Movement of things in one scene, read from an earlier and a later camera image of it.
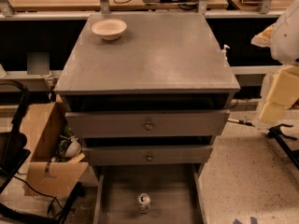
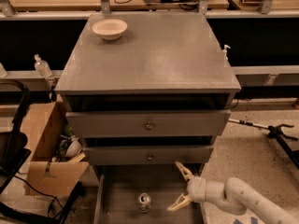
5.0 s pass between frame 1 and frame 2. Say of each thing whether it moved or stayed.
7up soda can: stayed
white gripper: moved
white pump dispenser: stayed
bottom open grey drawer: stayed
